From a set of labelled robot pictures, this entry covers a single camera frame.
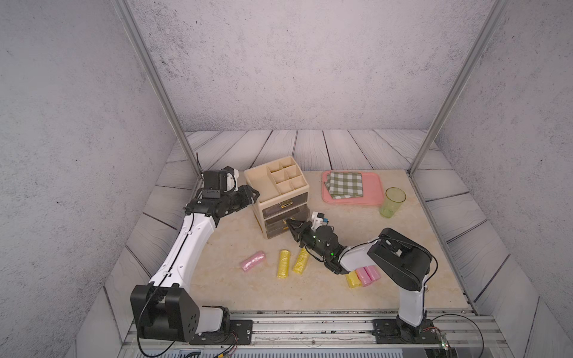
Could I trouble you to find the grey translucent drawer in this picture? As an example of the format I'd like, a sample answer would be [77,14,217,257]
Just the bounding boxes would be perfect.
[265,204,309,231]
[262,192,308,219]
[265,218,296,239]

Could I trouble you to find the yellow bag roll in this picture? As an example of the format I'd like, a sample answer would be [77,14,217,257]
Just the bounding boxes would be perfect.
[277,250,290,278]
[292,248,310,274]
[346,271,362,289]

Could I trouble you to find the beige drawer organizer cabinet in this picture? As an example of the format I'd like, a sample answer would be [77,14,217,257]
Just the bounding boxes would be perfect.
[244,156,310,239]

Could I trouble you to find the pink bag roll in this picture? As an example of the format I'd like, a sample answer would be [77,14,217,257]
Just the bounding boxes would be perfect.
[240,251,266,272]
[365,266,381,282]
[355,267,372,287]

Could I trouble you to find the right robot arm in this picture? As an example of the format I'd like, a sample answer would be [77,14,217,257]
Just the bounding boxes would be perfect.
[286,218,437,329]

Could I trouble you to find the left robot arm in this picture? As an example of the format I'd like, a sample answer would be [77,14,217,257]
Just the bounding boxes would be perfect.
[130,166,260,343]

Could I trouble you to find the green checkered cloth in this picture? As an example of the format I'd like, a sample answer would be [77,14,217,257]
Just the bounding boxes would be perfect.
[325,172,363,199]

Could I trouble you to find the pink plastic tray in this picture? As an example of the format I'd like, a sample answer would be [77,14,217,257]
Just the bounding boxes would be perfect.
[321,171,385,207]

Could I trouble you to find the green translucent cup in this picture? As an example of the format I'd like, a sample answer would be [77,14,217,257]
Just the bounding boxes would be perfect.
[379,187,407,219]

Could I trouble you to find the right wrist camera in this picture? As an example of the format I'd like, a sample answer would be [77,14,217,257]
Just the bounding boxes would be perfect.
[311,212,328,231]

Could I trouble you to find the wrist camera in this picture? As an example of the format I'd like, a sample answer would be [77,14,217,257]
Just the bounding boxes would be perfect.
[223,166,240,192]
[311,212,328,231]

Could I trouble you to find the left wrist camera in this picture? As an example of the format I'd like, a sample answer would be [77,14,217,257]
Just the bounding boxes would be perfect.
[223,166,240,192]

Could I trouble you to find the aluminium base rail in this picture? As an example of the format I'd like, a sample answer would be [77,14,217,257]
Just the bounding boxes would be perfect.
[120,310,513,357]

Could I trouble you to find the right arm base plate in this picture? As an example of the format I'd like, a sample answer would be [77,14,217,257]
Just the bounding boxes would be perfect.
[372,317,442,345]

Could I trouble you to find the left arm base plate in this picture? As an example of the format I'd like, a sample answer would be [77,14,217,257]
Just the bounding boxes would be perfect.
[190,319,253,346]

